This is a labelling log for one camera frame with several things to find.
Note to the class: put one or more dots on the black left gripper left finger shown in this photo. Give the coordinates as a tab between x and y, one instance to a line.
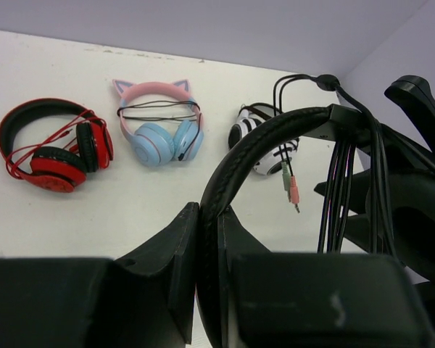
143	299

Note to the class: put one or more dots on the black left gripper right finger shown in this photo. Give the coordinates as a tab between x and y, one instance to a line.
281	299

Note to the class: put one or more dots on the black headset with microphone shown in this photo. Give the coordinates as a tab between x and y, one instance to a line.
356	187

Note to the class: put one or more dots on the blue pink cat-ear headphones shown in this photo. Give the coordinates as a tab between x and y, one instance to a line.
153	145

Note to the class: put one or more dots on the red black headphones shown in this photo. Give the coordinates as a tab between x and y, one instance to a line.
61	162

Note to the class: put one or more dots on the white black striped headphones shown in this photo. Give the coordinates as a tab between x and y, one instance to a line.
251	117

